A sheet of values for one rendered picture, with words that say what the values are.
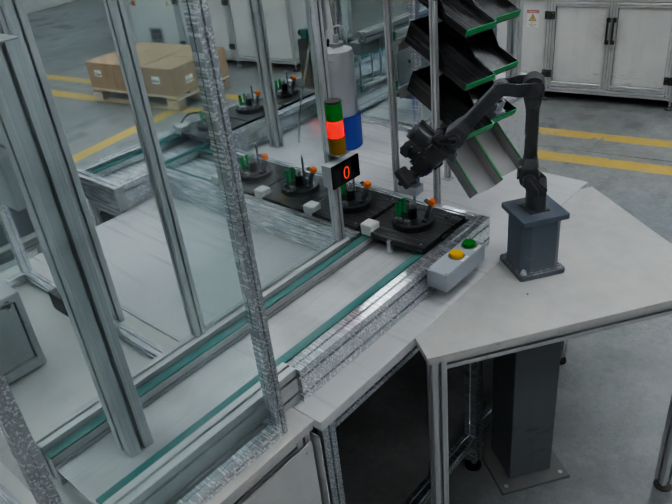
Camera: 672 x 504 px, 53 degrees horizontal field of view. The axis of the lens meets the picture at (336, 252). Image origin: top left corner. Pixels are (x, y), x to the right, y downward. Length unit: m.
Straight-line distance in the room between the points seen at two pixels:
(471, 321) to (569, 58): 4.32
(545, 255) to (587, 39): 4.02
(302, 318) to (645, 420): 1.57
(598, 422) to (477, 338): 1.14
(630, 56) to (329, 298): 4.38
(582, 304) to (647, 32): 4.06
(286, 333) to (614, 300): 0.92
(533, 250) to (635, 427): 1.09
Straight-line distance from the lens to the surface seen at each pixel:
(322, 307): 1.90
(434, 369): 1.85
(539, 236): 2.03
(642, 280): 2.15
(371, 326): 1.81
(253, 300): 1.38
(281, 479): 1.67
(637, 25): 5.87
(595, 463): 2.76
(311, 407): 1.68
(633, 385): 3.09
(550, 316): 1.95
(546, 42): 6.03
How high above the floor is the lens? 2.02
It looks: 31 degrees down
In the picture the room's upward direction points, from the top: 6 degrees counter-clockwise
